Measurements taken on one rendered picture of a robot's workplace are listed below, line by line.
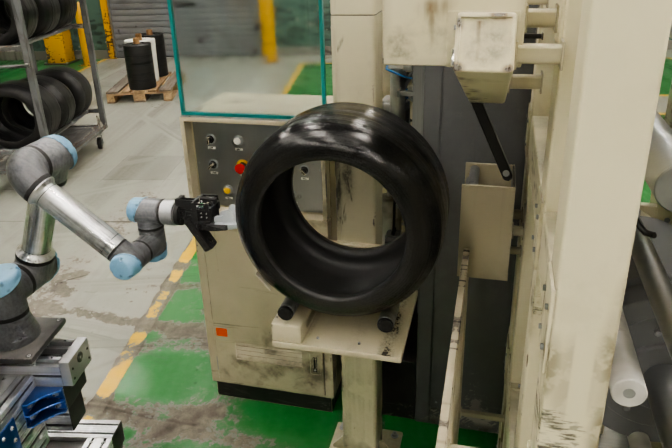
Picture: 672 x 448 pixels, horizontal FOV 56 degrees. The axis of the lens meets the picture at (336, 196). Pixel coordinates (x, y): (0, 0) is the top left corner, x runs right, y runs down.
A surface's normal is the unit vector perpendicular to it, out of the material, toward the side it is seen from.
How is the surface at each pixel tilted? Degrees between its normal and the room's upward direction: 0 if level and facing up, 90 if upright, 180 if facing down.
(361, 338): 0
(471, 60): 72
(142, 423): 0
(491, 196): 90
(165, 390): 0
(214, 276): 90
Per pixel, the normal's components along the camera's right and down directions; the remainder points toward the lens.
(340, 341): -0.03, -0.92
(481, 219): -0.25, 0.38
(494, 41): -0.24, 0.07
